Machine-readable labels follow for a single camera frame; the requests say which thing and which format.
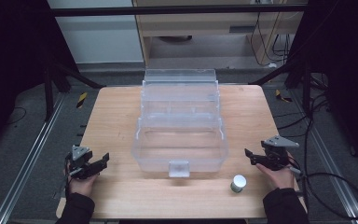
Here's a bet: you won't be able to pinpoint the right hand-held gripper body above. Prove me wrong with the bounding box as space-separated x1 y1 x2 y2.
260 134 300 172

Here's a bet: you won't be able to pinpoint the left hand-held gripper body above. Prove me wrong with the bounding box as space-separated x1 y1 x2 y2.
64 144 95 180

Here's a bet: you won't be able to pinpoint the person's left hand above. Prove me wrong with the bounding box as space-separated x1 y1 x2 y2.
62 166 100 198

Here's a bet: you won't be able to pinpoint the person's right hand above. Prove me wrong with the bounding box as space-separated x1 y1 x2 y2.
255 154 296 190

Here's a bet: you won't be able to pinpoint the small white round object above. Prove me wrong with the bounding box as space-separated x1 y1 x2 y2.
229 174 248 194

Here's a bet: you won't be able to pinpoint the yellow black tape strip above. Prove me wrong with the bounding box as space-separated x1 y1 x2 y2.
274 89 294 104
76 91 89 109

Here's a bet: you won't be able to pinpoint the black metal stand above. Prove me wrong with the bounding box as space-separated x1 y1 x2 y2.
40 57 107 123
248 55 314 117

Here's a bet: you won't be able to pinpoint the clear plastic storage box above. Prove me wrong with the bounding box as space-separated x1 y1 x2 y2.
131 68 230 179

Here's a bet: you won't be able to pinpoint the white cabinet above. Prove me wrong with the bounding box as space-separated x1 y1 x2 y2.
47 0 145 65

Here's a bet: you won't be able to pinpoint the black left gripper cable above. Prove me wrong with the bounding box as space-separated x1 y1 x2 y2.
62 153 73 200

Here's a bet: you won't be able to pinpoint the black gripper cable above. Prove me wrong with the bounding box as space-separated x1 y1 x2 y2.
287 155 358 220
62 153 73 200

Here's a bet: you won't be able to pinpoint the black floor cables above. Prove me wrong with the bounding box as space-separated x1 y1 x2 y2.
273 73 334 139

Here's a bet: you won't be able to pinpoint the metal floor rail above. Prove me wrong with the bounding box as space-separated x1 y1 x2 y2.
0 92 67 224
288 89 358 224

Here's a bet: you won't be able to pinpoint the thin black floor cable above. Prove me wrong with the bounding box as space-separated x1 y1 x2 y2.
7 106 28 126

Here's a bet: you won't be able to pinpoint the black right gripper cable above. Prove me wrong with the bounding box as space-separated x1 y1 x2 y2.
287 155 358 220

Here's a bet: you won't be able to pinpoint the black cables under desk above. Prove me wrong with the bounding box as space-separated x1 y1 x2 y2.
249 11 295 68

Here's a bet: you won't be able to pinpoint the black horizontal frame bar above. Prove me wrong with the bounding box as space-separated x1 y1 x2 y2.
49 4 309 18

